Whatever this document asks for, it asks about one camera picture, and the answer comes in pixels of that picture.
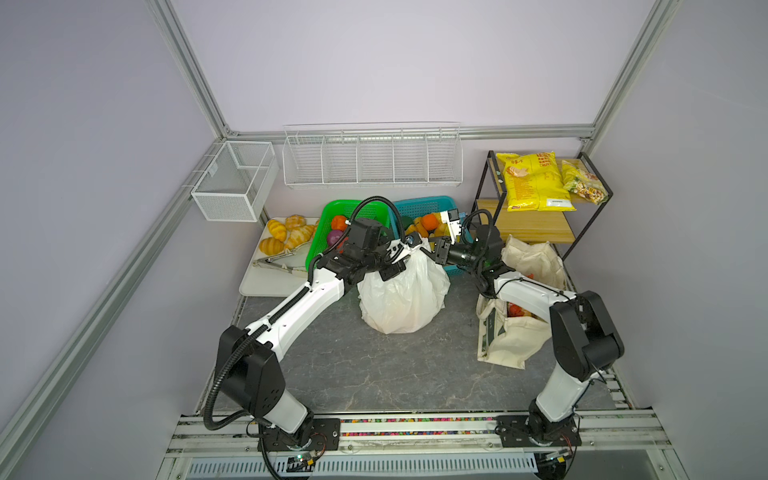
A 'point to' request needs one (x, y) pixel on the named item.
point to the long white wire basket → (373, 155)
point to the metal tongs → (267, 262)
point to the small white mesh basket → (237, 181)
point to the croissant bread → (271, 246)
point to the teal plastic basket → (411, 208)
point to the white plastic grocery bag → (409, 301)
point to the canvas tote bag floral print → (507, 334)
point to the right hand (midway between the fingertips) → (415, 245)
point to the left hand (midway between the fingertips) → (405, 254)
